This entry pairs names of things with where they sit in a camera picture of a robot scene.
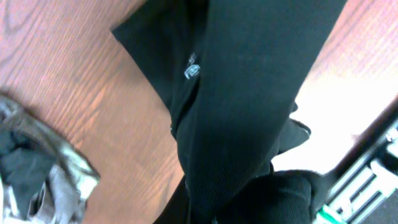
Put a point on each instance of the black t-shirt with logo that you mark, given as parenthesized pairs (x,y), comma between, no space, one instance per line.
(228,72)

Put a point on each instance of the grey folded garment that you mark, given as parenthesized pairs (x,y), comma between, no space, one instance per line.
(58,202)

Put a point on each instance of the olive folded garment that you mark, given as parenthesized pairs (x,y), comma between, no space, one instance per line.
(79,170)

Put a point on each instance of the black folded garment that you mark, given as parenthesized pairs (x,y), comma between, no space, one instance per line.
(24,166)

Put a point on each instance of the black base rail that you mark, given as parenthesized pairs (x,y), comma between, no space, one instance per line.
(366,178)

